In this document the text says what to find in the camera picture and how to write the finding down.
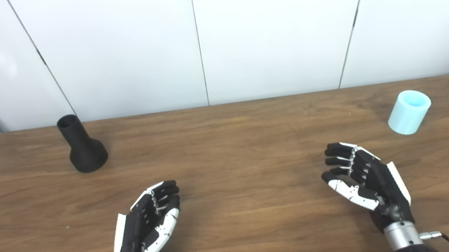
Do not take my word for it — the white and black right hand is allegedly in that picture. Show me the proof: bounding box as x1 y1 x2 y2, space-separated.
317 133 416 241

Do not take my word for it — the white and black left hand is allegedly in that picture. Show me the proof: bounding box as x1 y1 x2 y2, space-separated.
105 178 188 252

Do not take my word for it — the light-blue hose piece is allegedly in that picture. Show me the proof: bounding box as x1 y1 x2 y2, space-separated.
384 87 436 138

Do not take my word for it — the black flared nozzle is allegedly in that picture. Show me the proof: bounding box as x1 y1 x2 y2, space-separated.
55 110 111 176

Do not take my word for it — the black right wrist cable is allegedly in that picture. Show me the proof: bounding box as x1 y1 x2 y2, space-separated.
419 229 449 252

